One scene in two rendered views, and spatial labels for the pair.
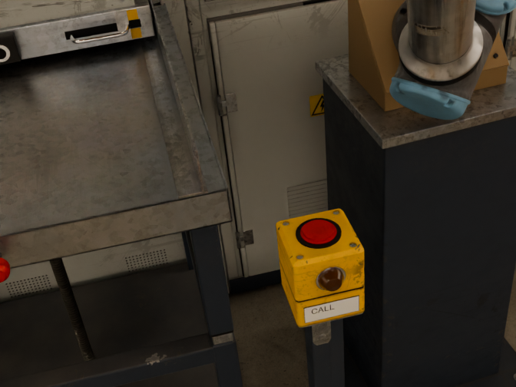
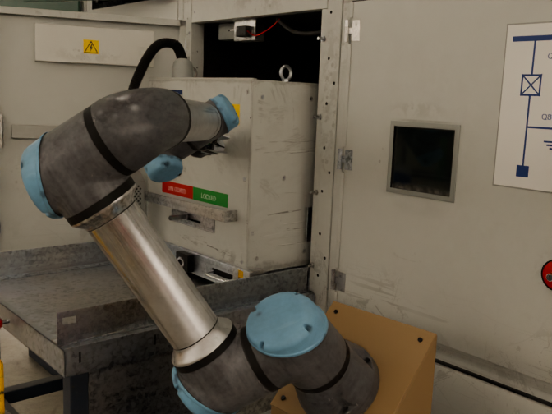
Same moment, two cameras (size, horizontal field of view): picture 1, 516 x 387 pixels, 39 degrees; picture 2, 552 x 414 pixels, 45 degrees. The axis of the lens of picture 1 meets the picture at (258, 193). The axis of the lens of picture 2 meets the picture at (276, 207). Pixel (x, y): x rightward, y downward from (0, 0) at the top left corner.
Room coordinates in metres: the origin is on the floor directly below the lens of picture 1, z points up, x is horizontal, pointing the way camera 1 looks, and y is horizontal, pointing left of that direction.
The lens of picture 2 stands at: (0.49, -1.21, 1.35)
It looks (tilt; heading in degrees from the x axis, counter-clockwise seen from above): 9 degrees down; 58
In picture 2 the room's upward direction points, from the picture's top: 2 degrees clockwise
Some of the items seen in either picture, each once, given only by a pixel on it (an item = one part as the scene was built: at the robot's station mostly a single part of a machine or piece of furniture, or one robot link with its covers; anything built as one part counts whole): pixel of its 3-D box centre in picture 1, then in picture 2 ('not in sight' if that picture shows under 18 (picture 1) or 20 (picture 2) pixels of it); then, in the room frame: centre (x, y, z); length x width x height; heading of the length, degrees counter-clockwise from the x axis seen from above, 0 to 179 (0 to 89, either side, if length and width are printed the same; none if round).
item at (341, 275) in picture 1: (332, 282); not in sight; (0.57, -0.07, 0.87); 0.03 x 0.01 x 0.03; 99
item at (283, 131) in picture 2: not in sight; (265, 165); (1.49, 0.46, 1.15); 0.51 x 0.50 x 0.48; 9
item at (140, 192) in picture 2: not in sight; (131, 200); (1.13, 0.62, 1.04); 0.08 x 0.05 x 0.17; 9
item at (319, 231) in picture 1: (318, 235); not in sight; (0.62, -0.06, 0.90); 0.04 x 0.04 x 0.02
